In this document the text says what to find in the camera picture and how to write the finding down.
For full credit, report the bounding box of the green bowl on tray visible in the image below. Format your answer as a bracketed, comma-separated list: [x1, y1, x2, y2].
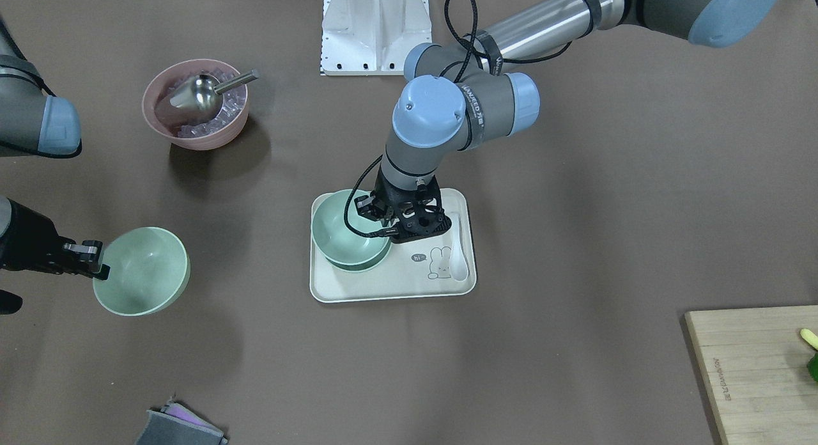
[322, 241, 391, 273]

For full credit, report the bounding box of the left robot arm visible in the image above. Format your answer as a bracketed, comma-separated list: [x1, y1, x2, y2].
[342, 0, 776, 244]

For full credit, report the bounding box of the cream rabbit tray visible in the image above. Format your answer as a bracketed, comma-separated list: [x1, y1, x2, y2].
[309, 188, 478, 303]

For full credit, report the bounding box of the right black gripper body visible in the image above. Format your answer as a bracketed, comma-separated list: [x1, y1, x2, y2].
[2, 198, 72, 275]

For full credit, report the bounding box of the white ceramic spoon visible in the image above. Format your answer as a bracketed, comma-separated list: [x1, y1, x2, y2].
[449, 212, 468, 282]

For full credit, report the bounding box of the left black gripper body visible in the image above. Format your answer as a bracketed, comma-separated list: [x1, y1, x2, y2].
[371, 170, 448, 244]

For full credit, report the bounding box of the metal ice scoop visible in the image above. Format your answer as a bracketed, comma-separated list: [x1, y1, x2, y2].
[169, 69, 260, 114]

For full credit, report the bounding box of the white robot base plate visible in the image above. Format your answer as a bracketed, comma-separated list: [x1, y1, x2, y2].
[320, 0, 432, 76]

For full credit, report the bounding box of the wooden cutting board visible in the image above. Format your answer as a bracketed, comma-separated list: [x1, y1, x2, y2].
[684, 305, 817, 444]

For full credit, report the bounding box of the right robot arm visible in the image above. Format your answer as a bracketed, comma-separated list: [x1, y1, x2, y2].
[1, 23, 110, 280]

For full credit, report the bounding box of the pink bowl with ice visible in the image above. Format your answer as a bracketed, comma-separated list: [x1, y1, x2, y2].
[141, 59, 249, 151]

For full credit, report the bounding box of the grey purple folded cloth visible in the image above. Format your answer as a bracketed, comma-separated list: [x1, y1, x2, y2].
[134, 400, 229, 444]

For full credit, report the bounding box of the green bowl robot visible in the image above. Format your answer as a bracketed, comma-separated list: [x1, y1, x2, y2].
[311, 189, 390, 254]
[93, 227, 192, 316]

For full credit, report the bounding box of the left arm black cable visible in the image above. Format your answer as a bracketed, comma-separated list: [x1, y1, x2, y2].
[343, 0, 573, 240]

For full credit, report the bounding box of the yellow plastic knife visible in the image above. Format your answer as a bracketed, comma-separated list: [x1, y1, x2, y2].
[799, 328, 818, 351]

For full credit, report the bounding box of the green lime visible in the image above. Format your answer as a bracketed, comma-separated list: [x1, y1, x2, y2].
[806, 352, 818, 383]

